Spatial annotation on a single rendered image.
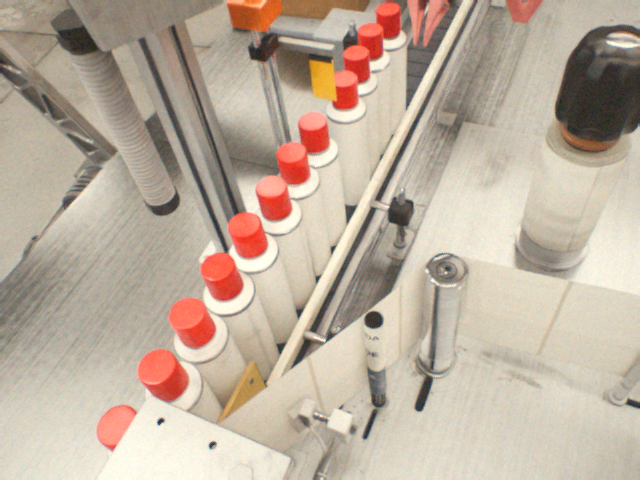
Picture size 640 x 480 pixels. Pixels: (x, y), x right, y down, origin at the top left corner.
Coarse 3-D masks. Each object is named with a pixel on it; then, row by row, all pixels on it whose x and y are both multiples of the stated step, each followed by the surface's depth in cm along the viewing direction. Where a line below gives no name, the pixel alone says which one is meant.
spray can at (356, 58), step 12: (348, 48) 69; (360, 48) 69; (348, 60) 68; (360, 60) 68; (360, 72) 69; (360, 84) 71; (372, 84) 71; (360, 96) 71; (372, 96) 72; (372, 108) 73; (372, 120) 75; (372, 132) 76; (372, 144) 78; (372, 156) 80; (372, 168) 81
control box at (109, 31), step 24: (72, 0) 38; (96, 0) 35; (120, 0) 36; (144, 0) 36; (168, 0) 37; (192, 0) 38; (216, 0) 39; (96, 24) 36; (120, 24) 37; (144, 24) 37; (168, 24) 38
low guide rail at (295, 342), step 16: (464, 0) 104; (464, 16) 103; (448, 32) 98; (448, 48) 98; (432, 64) 93; (432, 80) 93; (416, 96) 89; (416, 112) 88; (400, 128) 84; (400, 144) 84; (384, 160) 81; (384, 176) 80; (368, 192) 77; (368, 208) 77; (352, 224) 74; (352, 240) 74; (336, 256) 71; (336, 272) 71; (320, 288) 68; (320, 304) 68; (304, 320) 66; (288, 352) 63; (288, 368) 64
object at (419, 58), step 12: (456, 12) 108; (468, 12) 108; (444, 24) 106; (420, 36) 105; (432, 36) 104; (444, 36) 104; (456, 36) 103; (408, 48) 103; (420, 48) 102; (432, 48) 102; (408, 60) 100; (420, 60) 100; (432, 60) 100; (444, 60) 99; (408, 72) 98; (420, 72) 98; (408, 84) 96; (420, 84) 96; (432, 84) 95; (408, 96) 94; (420, 108) 92; (408, 132) 89; (396, 156) 86; (384, 180) 83; (348, 216) 79; (360, 228) 78; (348, 252) 76; (336, 288) 72; (300, 312) 71; (324, 312) 70; (312, 324) 69; (300, 360) 67
